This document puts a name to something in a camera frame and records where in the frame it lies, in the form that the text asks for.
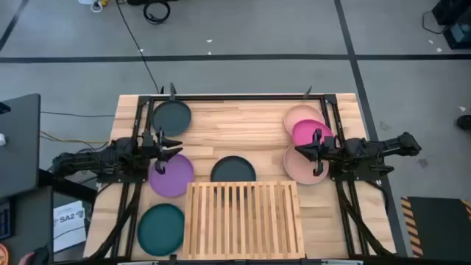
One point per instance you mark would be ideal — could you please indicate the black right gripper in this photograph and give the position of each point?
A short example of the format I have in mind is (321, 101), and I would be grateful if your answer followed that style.
(329, 147)

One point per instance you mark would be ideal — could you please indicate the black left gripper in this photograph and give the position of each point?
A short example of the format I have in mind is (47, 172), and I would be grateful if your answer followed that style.
(151, 145)

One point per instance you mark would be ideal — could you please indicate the magenta plate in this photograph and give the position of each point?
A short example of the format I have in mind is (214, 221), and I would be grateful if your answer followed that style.
(305, 130)

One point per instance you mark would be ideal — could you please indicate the purple plate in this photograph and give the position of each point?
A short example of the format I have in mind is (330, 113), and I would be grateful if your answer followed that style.
(176, 178)

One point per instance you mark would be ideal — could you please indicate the dark grey plate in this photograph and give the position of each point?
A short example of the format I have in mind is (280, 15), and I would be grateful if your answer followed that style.
(171, 116)

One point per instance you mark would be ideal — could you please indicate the pale pink plate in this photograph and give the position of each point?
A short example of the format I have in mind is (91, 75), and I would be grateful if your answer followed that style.
(301, 170)
(300, 115)

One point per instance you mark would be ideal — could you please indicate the black plate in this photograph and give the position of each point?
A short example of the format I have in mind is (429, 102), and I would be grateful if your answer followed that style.
(233, 169)

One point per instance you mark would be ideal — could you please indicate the teal plate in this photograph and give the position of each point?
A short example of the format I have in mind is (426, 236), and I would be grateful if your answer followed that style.
(160, 230)

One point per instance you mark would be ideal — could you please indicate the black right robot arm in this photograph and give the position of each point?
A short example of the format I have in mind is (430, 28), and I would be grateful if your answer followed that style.
(368, 149)

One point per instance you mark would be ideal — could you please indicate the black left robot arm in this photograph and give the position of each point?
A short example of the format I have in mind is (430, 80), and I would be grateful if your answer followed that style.
(110, 156)

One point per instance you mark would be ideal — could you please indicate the slatted wooden shelf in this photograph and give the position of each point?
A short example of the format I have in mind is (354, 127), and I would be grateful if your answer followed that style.
(243, 255)

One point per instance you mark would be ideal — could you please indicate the black support bar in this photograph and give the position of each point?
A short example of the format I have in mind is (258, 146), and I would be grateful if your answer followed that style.
(66, 186)

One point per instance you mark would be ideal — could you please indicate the white printed paper sheet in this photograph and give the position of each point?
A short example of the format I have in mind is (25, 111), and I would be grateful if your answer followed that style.
(68, 230)

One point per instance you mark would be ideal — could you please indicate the black hazard-striped mat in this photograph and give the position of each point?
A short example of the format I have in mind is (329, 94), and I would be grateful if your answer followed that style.
(441, 224)

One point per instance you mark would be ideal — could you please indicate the small black round object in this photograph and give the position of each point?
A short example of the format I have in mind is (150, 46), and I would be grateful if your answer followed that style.
(465, 122)

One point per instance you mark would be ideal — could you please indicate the black computer mouse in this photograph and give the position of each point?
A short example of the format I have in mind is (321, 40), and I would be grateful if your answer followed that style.
(41, 254)

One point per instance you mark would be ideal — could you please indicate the white power adapter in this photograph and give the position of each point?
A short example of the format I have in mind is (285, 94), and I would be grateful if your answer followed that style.
(87, 1)

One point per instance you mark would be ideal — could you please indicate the small white object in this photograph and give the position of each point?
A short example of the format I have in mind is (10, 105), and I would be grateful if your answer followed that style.
(2, 140)

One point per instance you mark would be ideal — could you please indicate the black keyboard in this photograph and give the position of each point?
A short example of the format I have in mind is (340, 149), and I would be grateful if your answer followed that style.
(5, 221)

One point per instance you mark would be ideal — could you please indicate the person's hand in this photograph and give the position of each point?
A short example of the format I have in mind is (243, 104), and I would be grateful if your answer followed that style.
(25, 259)

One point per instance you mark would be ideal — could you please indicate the black box with teal screen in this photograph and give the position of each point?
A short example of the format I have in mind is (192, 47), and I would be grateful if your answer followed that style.
(460, 38)

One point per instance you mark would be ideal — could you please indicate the orange flat object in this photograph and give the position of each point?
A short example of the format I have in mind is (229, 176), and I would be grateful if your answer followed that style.
(3, 255)

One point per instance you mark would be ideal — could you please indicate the black equipment case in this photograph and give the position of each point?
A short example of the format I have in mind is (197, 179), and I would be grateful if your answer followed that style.
(454, 11)

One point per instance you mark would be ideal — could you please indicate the black frame bracket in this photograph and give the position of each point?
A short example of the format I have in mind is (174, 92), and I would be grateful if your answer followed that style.
(172, 92)
(308, 93)

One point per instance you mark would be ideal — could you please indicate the black metal table frame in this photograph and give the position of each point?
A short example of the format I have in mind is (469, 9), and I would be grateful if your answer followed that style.
(239, 97)

